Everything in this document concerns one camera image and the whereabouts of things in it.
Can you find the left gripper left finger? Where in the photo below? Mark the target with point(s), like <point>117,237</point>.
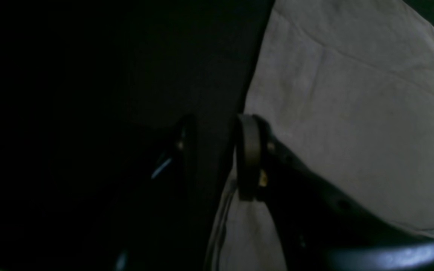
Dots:
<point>151,217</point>

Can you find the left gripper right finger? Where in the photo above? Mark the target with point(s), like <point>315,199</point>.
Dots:
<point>319,226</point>

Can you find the grey T-shirt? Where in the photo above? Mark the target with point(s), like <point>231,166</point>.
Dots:
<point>348,86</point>

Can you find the black table cloth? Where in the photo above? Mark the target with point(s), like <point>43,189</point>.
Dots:
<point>87,87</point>

